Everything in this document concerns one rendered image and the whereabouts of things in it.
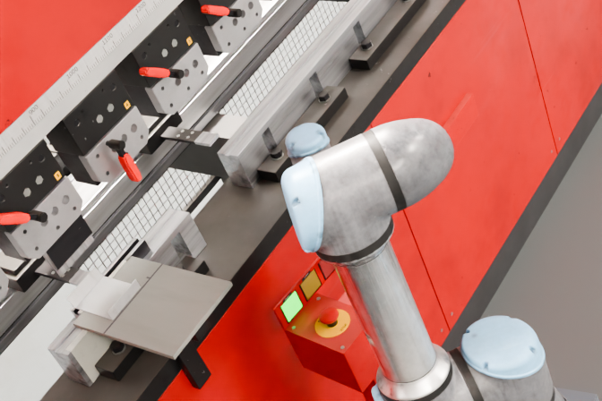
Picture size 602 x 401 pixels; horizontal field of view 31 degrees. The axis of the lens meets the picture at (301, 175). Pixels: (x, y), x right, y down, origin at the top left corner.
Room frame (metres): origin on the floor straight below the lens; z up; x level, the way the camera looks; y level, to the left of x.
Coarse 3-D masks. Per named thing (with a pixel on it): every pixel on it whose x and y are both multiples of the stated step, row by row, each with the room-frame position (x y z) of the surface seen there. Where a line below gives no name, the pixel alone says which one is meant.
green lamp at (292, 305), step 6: (294, 294) 1.58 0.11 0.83; (288, 300) 1.57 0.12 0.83; (294, 300) 1.57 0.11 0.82; (282, 306) 1.56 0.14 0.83; (288, 306) 1.56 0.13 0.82; (294, 306) 1.57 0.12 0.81; (300, 306) 1.58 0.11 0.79; (288, 312) 1.56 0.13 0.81; (294, 312) 1.57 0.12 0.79; (288, 318) 1.56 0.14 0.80
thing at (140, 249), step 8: (136, 240) 1.73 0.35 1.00; (144, 240) 1.72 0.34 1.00; (128, 248) 1.71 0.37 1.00; (136, 248) 1.70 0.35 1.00; (144, 248) 1.71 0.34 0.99; (120, 256) 1.70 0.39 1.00; (128, 256) 1.69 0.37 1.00; (136, 256) 1.69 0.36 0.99; (144, 256) 1.70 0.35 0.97; (112, 264) 1.68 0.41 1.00; (104, 272) 1.67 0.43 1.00; (72, 312) 1.61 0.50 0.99
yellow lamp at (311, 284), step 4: (312, 272) 1.61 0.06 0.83; (308, 276) 1.61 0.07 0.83; (312, 276) 1.61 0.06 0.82; (316, 276) 1.62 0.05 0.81; (304, 280) 1.60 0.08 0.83; (308, 280) 1.60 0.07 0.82; (312, 280) 1.61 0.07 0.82; (316, 280) 1.61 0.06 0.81; (304, 284) 1.60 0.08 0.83; (308, 284) 1.60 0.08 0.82; (312, 284) 1.61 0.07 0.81; (316, 284) 1.61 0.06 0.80; (320, 284) 1.62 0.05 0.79; (304, 288) 1.59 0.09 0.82; (308, 288) 1.60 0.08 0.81; (312, 288) 1.60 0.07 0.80; (316, 288) 1.61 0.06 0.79; (304, 292) 1.59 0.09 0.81; (308, 292) 1.60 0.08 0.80; (312, 292) 1.60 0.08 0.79; (308, 296) 1.59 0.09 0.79
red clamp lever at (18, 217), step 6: (36, 210) 1.56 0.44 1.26; (0, 216) 1.51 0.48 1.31; (6, 216) 1.51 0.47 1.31; (12, 216) 1.52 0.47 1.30; (18, 216) 1.52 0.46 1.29; (24, 216) 1.53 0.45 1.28; (30, 216) 1.54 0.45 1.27; (36, 216) 1.54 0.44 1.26; (42, 216) 1.54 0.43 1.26; (0, 222) 1.50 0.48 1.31; (6, 222) 1.50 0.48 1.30; (12, 222) 1.51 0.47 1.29; (18, 222) 1.52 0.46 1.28; (24, 222) 1.52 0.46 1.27; (42, 222) 1.54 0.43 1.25
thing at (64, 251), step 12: (72, 228) 1.64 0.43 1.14; (84, 228) 1.66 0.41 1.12; (60, 240) 1.62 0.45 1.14; (72, 240) 1.63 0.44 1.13; (84, 240) 1.65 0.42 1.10; (48, 252) 1.60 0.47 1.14; (60, 252) 1.61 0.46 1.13; (72, 252) 1.63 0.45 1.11; (48, 264) 1.61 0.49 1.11; (60, 264) 1.60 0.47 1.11; (72, 264) 1.63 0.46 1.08; (60, 276) 1.60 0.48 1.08
